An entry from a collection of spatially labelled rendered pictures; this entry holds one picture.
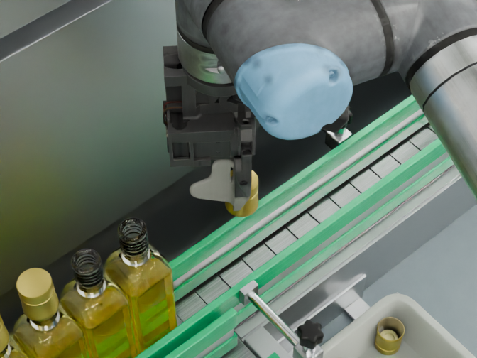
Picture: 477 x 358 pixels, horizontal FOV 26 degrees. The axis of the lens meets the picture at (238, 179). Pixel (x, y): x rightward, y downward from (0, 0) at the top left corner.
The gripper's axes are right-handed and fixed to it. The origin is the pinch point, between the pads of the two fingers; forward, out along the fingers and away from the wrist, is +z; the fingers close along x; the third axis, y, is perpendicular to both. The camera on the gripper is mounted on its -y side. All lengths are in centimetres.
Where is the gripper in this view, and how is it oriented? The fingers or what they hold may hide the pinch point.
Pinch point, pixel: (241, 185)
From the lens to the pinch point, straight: 107.4
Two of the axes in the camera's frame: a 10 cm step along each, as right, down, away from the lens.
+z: -0.1, 5.8, 8.2
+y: -10.0, 0.5, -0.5
